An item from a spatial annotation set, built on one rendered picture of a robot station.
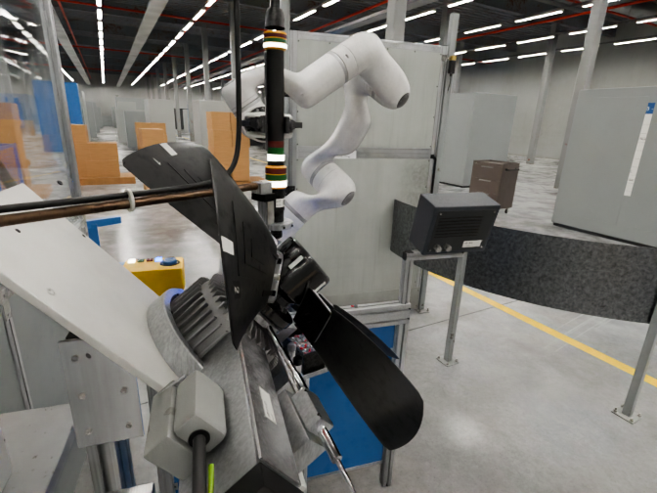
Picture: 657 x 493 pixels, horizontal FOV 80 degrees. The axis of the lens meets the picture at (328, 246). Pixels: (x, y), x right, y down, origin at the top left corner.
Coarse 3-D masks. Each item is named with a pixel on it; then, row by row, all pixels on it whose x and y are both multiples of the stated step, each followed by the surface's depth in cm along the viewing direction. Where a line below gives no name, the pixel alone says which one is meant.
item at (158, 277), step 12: (132, 264) 112; (144, 264) 112; (156, 264) 112; (180, 264) 113; (144, 276) 108; (156, 276) 109; (168, 276) 110; (180, 276) 111; (156, 288) 110; (168, 288) 111; (180, 288) 112
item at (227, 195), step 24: (216, 168) 47; (216, 192) 44; (240, 192) 52; (216, 216) 43; (240, 216) 49; (240, 240) 48; (264, 240) 58; (240, 264) 47; (264, 264) 57; (264, 288) 59; (240, 312) 45; (240, 336) 45
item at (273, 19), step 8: (272, 0) 69; (272, 8) 69; (280, 8) 70; (272, 16) 69; (280, 16) 70; (272, 24) 70; (280, 24) 70; (272, 192) 79; (280, 192) 79; (280, 200) 80; (280, 208) 80; (280, 216) 81; (272, 232) 82; (280, 232) 82
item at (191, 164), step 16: (176, 144) 78; (192, 144) 82; (128, 160) 67; (144, 160) 69; (176, 160) 74; (192, 160) 77; (208, 160) 81; (144, 176) 67; (160, 176) 70; (176, 176) 72; (192, 176) 74; (208, 176) 76; (176, 192) 70; (176, 208) 69; (192, 208) 71; (208, 208) 73; (208, 224) 71
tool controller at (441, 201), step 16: (416, 208) 138; (432, 208) 128; (448, 208) 128; (464, 208) 130; (480, 208) 132; (496, 208) 134; (416, 224) 138; (432, 224) 130; (448, 224) 131; (464, 224) 134; (480, 224) 136; (416, 240) 139; (432, 240) 134; (448, 240) 136; (464, 240) 138; (480, 240) 140
